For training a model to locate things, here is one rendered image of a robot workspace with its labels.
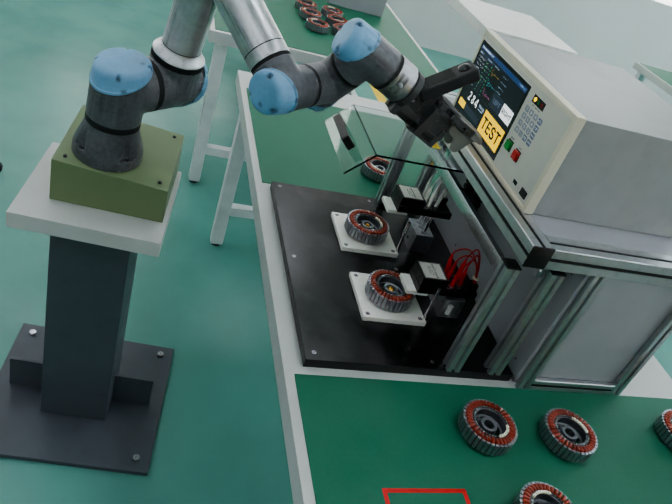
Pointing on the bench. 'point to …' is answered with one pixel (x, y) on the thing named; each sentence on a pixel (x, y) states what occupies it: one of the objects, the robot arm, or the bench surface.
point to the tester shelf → (567, 234)
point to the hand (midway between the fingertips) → (479, 136)
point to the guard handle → (343, 131)
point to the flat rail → (472, 217)
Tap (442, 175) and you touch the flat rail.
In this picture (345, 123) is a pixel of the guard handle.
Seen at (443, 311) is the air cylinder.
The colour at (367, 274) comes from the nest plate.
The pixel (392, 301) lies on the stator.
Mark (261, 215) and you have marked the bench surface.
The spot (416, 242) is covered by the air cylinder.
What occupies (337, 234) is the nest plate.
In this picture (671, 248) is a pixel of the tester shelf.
